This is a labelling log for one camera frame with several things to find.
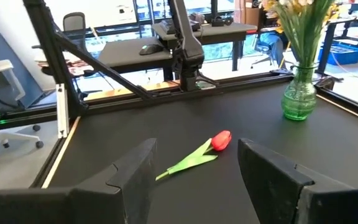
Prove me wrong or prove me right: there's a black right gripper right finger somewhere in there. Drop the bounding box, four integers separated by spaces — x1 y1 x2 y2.
237 138 358 224

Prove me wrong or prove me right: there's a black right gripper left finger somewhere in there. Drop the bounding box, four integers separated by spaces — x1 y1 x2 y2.
0 138 158 224

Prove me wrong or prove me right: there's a white flower bunch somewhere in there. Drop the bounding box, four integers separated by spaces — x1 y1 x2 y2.
259 0 316 68

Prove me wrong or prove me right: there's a yellow flower bunch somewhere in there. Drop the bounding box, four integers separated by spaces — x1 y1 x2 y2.
261 0 343 68

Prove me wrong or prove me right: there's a green glass vase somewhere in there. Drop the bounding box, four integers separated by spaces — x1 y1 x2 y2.
280 63 318 121

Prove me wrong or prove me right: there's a red tulip with green stem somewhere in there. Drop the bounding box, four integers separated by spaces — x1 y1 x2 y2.
155 129 232 182

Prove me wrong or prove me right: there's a black table mat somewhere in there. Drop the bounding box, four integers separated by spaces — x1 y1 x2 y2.
42 73 358 224

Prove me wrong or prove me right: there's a grey desk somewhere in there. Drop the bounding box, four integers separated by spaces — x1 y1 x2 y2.
97 21 258 82

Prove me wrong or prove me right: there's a black computer mouse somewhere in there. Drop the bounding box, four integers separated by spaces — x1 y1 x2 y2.
138 43 165 57

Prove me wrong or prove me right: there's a blue office chair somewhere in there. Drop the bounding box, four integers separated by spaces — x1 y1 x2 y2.
249 32 285 70

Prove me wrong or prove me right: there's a blue plastic bin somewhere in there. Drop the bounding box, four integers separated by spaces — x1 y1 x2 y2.
318 42 358 67

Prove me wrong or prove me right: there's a black metal table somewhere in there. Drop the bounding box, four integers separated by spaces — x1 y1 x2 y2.
317 1 358 75

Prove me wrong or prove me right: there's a white office chair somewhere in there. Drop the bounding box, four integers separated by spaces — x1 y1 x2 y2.
0 58 45 175

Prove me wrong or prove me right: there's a grey office chair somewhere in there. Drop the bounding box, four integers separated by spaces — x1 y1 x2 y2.
62 11 87 38

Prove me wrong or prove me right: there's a black clamp gadget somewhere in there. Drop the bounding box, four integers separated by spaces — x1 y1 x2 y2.
210 14 235 28

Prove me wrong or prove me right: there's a brown cardboard box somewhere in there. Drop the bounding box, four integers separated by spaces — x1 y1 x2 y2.
234 0 262 27

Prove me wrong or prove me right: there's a white metal bracket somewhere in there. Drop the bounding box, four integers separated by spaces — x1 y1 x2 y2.
56 83 70 139

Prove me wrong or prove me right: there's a black aluminium table frame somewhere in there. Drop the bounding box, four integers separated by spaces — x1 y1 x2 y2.
0 0 358 134

